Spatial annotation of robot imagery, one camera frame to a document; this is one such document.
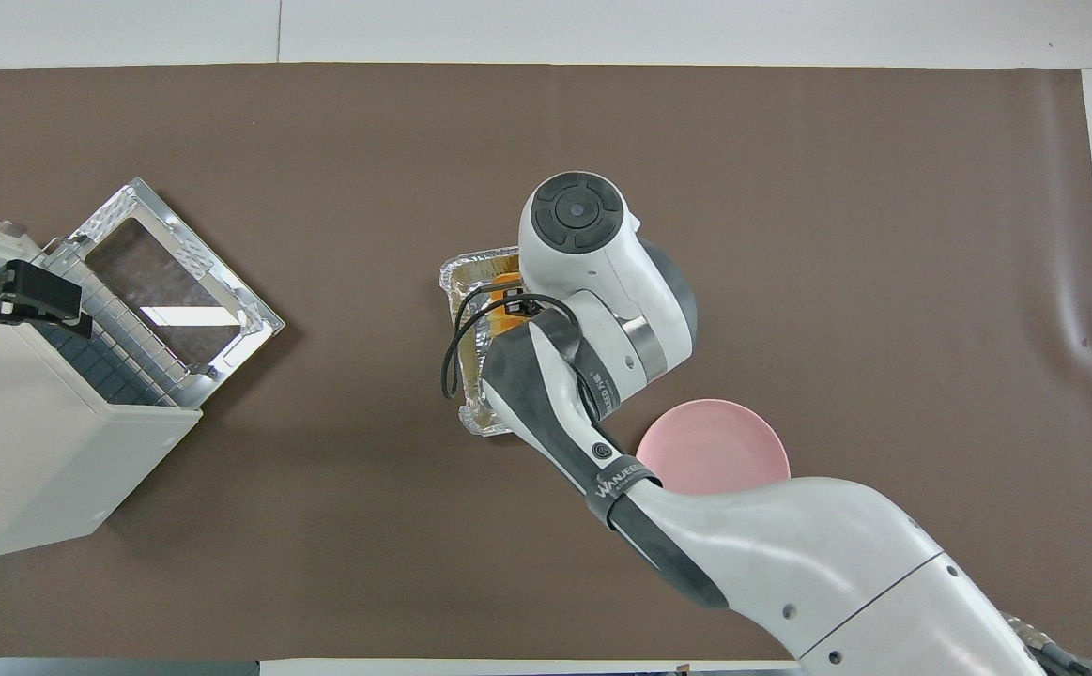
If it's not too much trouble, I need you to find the aluminium foil tray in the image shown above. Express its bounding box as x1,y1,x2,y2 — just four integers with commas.
438,245,535,438

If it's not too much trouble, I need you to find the golden bread loaf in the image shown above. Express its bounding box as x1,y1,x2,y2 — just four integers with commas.
489,270,526,337

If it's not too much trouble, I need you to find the white toaster oven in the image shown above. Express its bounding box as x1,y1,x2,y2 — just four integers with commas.
0,202,205,563

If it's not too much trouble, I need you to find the glass oven door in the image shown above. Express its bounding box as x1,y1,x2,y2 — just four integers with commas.
65,177,286,410

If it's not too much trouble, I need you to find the brown table mat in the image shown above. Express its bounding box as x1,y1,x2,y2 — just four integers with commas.
0,63,1092,664

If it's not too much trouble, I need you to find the pink round plate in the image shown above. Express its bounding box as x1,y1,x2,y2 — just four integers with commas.
636,399,792,497

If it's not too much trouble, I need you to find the metal oven wire rack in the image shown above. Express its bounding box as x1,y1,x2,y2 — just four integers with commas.
38,261,185,407

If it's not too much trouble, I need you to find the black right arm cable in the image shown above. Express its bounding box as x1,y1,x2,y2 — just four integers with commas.
440,291,603,425

